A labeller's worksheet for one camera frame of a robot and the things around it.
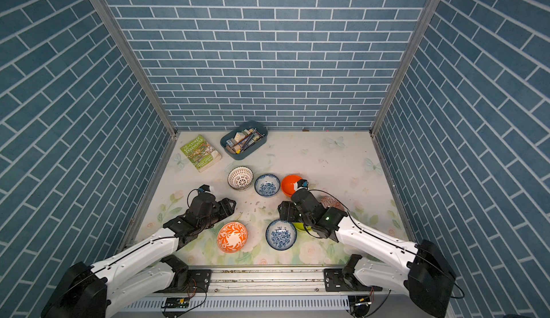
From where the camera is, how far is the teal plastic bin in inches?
43.5

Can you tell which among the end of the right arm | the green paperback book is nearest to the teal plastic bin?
the green paperback book

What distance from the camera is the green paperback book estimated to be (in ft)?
3.49

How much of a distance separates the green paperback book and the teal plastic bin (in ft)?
0.21
